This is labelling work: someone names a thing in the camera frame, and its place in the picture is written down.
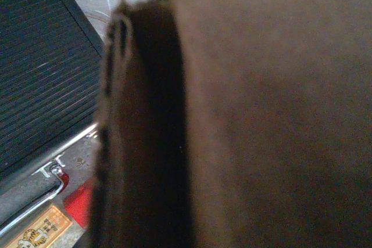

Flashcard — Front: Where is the tiger print matchbox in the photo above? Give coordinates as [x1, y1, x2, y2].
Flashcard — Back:
[5, 204, 73, 248]

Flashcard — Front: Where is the red block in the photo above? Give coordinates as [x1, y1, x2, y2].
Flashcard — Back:
[58, 171, 96, 228]

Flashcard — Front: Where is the small brown cardboard box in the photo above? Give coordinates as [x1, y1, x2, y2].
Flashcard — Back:
[90, 0, 372, 248]

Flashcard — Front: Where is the black ribbed carrying case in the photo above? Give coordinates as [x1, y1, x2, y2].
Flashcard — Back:
[0, 0, 106, 239]

